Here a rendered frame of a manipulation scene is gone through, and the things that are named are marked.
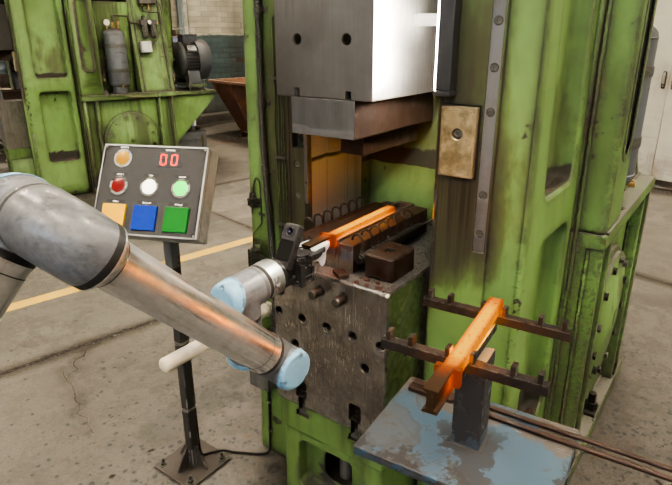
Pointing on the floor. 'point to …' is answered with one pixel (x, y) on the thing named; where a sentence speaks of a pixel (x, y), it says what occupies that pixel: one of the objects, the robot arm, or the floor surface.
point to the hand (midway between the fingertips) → (323, 240)
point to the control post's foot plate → (189, 474)
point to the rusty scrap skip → (234, 99)
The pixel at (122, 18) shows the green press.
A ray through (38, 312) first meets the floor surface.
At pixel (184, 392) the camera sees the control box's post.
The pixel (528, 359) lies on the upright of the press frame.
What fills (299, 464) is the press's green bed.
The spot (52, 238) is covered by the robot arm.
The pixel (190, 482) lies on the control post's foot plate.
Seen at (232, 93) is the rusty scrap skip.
